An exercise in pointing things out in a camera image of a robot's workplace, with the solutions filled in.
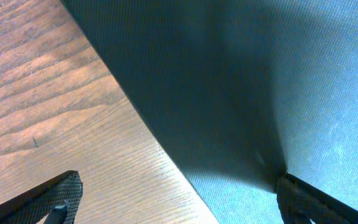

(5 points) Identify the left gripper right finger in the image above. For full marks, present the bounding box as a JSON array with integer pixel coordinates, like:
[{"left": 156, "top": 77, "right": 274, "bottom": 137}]
[{"left": 275, "top": 174, "right": 358, "bottom": 224}]

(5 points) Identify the dark green box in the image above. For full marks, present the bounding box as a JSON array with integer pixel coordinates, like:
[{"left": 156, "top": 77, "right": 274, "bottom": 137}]
[{"left": 64, "top": 0, "right": 358, "bottom": 223}]

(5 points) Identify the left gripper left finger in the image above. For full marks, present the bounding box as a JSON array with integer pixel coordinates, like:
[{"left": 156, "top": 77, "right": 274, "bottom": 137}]
[{"left": 0, "top": 170, "right": 83, "bottom": 224}]

